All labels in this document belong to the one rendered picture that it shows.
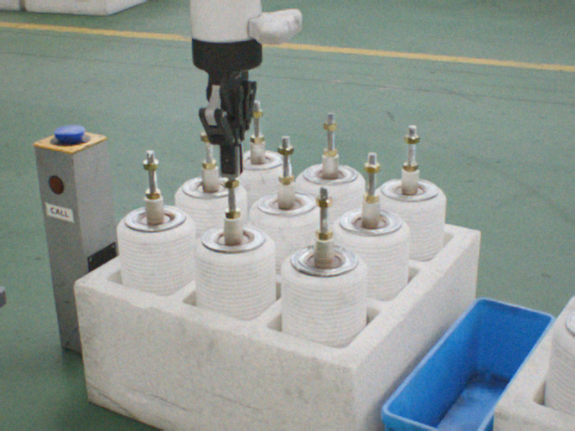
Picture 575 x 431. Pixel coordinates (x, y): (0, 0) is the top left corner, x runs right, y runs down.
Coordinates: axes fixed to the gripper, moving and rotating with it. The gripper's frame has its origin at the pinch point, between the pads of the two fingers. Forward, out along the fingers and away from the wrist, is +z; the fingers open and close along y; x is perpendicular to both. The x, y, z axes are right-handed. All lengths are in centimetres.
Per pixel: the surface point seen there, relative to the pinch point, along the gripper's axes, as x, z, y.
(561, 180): 39, 35, -95
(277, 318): 6.0, 17.6, 3.6
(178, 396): -5.8, 28.7, 6.4
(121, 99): -79, 35, -130
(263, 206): 0.5, 9.8, -9.6
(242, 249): 1.8, 9.7, 2.8
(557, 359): 36.7, 12.7, 12.5
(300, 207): 5.1, 9.8, -10.6
